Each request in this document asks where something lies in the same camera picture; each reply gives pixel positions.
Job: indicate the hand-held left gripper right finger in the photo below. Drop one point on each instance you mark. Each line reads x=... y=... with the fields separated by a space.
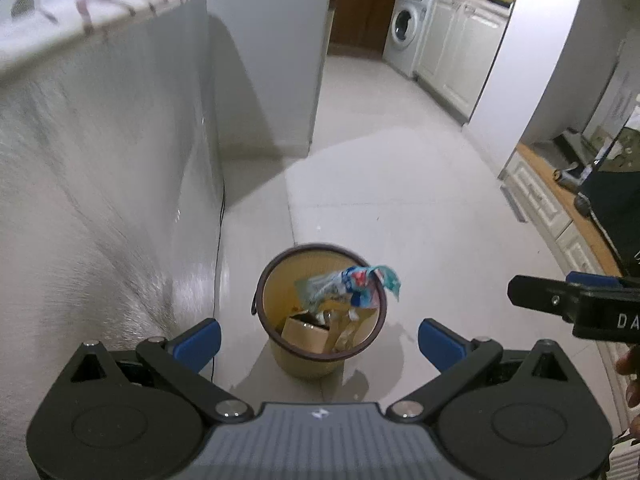
x=440 y=345

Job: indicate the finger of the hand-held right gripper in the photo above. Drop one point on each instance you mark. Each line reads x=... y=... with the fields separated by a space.
x=595 y=280
x=537 y=292

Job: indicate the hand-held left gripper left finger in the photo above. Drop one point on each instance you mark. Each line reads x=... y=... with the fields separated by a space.
x=200 y=342

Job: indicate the yellow plastic bin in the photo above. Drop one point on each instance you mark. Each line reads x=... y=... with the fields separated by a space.
x=300 y=362

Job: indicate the cardboard box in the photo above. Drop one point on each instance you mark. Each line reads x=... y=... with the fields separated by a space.
x=305 y=334

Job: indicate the teal snack wrapper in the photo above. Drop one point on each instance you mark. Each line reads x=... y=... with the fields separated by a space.
x=355 y=282

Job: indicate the person's right hand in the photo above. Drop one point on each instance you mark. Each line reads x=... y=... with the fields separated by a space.
x=631 y=360

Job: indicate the black cloth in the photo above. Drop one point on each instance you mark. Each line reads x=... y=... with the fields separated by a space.
x=617 y=215

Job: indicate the grey floor strip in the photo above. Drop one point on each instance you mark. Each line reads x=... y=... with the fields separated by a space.
x=512 y=202

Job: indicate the low wooden top drawer bench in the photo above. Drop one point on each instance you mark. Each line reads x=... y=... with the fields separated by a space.
x=545 y=195

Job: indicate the silver cylinder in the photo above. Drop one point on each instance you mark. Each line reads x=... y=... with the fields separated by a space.
x=567 y=175

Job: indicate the white table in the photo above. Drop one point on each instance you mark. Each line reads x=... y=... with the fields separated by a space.
x=100 y=160

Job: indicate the white lower kitchen cabinet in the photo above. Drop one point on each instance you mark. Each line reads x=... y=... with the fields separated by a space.
x=460 y=55

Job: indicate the white washing machine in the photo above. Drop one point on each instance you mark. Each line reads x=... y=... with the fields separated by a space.
x=405 y=30

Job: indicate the wooden door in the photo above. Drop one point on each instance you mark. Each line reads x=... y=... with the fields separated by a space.
x=360 y=20

